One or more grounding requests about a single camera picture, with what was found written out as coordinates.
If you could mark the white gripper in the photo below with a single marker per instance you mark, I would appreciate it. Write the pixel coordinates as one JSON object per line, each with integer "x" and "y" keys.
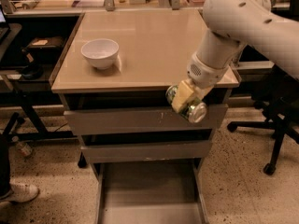
{"x": 206, "y": 74}

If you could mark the green soda can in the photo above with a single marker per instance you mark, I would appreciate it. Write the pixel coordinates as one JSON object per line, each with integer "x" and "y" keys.
{"x": 194, "y": 111}

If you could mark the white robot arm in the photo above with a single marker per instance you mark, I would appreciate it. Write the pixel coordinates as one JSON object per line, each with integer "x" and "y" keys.
{"x": 231, "y": 25}

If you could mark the grey middle drawer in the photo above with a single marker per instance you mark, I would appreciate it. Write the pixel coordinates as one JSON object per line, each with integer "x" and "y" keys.
{"x": 147, "y": 151}

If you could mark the grey drawer cabinet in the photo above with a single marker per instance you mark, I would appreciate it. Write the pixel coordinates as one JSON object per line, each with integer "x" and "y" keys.
{"x": 155, "y": 46}

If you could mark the grey top drawer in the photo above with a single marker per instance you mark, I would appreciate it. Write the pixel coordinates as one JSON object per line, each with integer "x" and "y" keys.
{"x": 139, "y": 120}

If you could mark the grey open bottom drawer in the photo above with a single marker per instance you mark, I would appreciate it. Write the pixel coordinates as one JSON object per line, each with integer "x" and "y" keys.
{"x": 150, "y": 192}

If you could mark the black office chair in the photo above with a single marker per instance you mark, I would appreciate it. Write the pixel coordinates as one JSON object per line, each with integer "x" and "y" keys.
{"x": 277, "y": 95}

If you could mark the white ceramic bowl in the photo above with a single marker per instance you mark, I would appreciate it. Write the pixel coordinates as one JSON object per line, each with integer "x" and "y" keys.
{"x": 100, "y": 53}

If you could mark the black box with label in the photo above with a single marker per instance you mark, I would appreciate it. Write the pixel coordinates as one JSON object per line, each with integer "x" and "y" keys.
{"x": 55, "y": 42}

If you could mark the black round device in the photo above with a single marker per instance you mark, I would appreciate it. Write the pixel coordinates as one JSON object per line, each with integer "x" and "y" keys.
{"x": 32, "y": 70}

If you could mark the black side desk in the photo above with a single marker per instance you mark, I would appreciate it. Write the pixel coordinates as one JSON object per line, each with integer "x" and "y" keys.
{"x": 11, "y": 79}

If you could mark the plastic bottle on floor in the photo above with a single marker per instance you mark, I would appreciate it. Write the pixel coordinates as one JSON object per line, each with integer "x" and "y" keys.
{"x": 22, "y": 146}

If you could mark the dark trouser leg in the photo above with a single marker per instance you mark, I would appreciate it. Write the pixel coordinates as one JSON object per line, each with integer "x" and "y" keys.
{"x": 4, "y": 167}

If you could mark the white sneaker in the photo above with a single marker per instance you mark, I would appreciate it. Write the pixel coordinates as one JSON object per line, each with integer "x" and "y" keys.
{"x": 20, "y": 193}

